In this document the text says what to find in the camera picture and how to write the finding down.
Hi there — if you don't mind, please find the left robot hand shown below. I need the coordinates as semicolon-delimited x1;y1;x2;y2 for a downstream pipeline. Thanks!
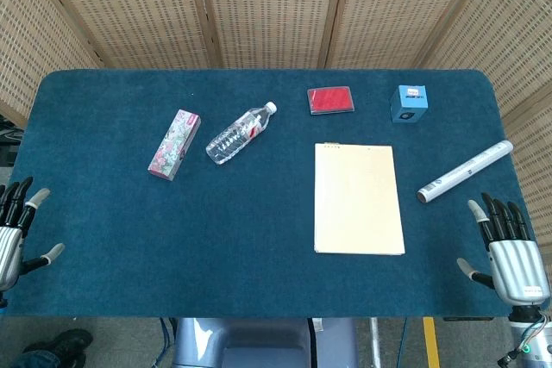
0;176;66;292

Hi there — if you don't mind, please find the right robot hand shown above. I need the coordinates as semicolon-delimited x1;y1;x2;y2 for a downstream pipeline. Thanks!
456;192;552;306

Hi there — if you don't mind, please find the beige hardcover book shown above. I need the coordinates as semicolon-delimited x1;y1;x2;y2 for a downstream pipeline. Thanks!
313;142;406;257

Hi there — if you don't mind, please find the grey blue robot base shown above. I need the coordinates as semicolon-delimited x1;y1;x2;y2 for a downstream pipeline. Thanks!
171;316;359;368

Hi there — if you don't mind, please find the white cylindrical tube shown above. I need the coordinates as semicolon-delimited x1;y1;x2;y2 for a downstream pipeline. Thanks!
416;140;515;205

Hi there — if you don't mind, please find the black shoe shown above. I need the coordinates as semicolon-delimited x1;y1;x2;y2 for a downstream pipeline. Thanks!
22;327;94;368

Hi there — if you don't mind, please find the blue table cloth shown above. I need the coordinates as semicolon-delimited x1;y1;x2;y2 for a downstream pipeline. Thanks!
3;68;552;318

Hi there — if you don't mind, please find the floral pink carton box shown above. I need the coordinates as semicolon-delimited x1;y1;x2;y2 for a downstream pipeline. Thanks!
147;109;202;182

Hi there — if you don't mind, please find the blue cube box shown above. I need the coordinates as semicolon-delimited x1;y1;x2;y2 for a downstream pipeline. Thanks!
389;84;430;124

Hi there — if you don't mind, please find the red ink pad case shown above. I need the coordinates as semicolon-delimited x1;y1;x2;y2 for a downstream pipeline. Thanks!
306;85;357;116

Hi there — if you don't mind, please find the clear plastic water bottle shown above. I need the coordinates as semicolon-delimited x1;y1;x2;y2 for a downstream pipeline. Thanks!
204;101;279;166

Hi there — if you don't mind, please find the woven bamboo folding screen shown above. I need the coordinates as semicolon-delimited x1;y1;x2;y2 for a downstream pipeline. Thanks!
0;0;552;253

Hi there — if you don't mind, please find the blue cable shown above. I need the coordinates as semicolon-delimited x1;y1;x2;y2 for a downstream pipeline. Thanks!
155;317;177;368

